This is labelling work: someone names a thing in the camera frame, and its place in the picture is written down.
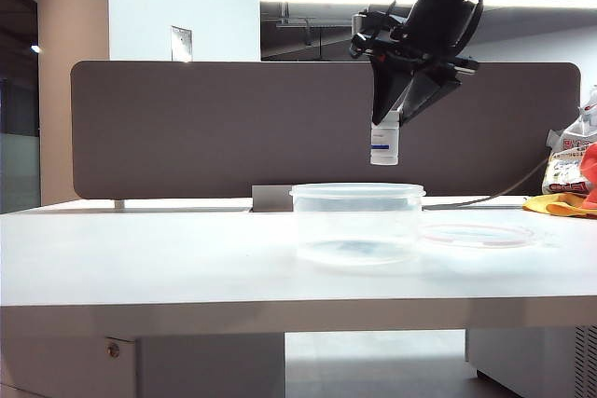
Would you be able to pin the small round lamp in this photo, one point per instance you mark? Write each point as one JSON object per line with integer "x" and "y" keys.
{"x": 35, "y": 49}

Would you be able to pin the white drawer pedestal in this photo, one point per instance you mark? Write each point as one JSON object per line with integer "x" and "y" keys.
{"x": 196, "y": 365}

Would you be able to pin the round clear plastic box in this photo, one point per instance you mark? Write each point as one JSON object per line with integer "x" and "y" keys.
{"x": 326, "y": 202}

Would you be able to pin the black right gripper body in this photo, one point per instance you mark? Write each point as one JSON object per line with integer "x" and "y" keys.
{"x": 420, "y": 55}

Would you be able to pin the round drawer lock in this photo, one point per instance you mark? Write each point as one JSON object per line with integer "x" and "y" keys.
{"x": 113, "y": 350}

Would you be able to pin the metal wall plate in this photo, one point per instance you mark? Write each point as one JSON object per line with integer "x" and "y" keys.
{"x": 182, "y": 44}

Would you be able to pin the red orange cloth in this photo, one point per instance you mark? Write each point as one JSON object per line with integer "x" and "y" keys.
{"x": 591, "y": 169}

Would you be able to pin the white vented cabinet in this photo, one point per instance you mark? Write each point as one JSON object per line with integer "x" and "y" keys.
{"x": 527, "y": 360}

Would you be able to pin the brown fabric desk partition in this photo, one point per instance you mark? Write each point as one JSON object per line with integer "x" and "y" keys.
{"x": 233, "y": 127}

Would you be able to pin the white partition bracket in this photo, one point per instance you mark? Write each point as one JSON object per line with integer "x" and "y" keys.
{"x": 119, "y": 205}

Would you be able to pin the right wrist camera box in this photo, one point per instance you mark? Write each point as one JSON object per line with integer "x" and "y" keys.
{"x": 359, "y": 25}

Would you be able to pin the printed clear plastic bag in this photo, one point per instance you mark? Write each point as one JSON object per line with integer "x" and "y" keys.
{"x": 566, "y": 155}

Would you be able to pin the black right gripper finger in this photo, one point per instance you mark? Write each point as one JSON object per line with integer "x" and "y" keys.
{"x": 429, "y": 95}
{"x": 387, "y": 90}

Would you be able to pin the yellow cloth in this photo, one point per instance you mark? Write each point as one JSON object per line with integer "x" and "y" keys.
{"x": 545, "y": 204}

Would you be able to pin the round clear lid with clips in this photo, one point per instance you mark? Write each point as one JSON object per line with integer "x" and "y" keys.
{"x": 476, "y": 235}

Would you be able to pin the small white medicine bottle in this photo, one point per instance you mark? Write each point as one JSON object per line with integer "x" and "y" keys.
{"x": 384, "y": 148}

